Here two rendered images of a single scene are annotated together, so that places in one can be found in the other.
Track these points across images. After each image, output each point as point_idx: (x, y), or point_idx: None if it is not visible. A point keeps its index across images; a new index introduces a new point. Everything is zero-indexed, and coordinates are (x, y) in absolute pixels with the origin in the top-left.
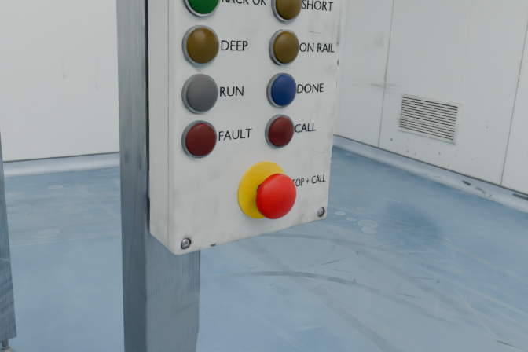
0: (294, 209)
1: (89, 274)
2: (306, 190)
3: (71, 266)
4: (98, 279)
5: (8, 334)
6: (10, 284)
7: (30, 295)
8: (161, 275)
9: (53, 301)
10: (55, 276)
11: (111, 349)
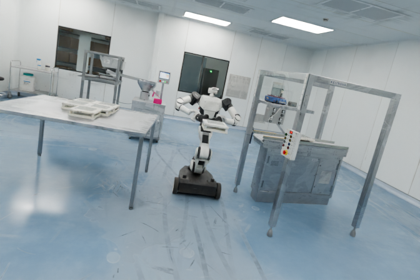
0: (287, 156)
1: (415, 259)
2: (289, 155)
3: (418, 255)
4: (412, 260)
5: (354, 225)
6: (359, 214)
7: (390, 244)
8: (285, 159)
9: (389, 247)
10: (407, 250)
11: (368, 253)
